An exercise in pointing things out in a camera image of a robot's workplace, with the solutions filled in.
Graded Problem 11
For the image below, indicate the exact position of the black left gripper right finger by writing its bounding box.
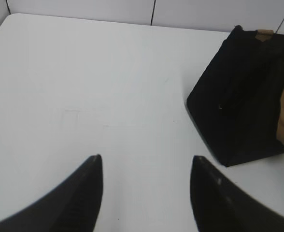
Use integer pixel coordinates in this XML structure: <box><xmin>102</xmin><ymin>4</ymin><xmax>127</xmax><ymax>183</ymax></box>
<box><xmin>190</xmin><ymin>156</ymin><xmax>284</xmax><ymax>232</ymax></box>

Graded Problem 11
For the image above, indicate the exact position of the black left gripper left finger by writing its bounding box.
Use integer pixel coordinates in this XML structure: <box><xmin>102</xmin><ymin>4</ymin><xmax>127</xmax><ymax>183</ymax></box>
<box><xmin>0</xmin><ymin>154</ymin><xmax>103</xmax><ymax>232</ymax></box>

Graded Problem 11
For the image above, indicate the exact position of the black canvas tote bag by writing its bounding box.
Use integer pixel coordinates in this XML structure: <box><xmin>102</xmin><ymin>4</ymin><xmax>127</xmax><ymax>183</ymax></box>
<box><xmin>186</xmin><ymin>26</ymin><xmax>284</xmax><ymax>167</ymax></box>

